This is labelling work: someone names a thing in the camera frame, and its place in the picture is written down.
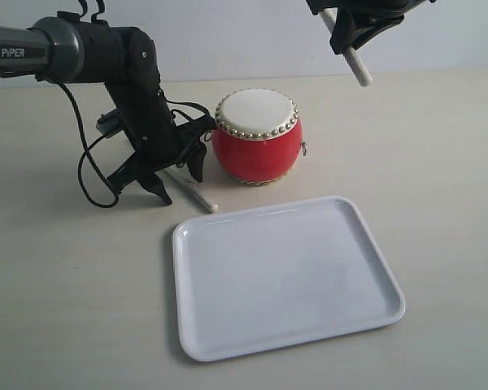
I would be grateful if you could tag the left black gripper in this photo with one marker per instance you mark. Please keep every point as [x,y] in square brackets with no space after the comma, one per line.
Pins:
[177,141]

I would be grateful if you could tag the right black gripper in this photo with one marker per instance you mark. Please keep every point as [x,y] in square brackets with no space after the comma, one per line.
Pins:
[359,21]

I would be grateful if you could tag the white drumstick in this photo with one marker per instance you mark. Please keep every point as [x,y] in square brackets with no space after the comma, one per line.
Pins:
[193,190]
[353,60]

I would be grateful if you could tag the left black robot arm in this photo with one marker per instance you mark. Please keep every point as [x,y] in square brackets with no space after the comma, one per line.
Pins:
[64,49]

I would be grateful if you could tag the small red drum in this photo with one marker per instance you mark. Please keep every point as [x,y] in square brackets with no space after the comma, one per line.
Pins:
[258,136]

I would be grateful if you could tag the white plastic tray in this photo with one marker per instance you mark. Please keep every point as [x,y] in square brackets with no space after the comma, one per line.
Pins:
[271,277]

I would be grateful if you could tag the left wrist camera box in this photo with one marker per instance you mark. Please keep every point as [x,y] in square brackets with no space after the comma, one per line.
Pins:
[110,124]

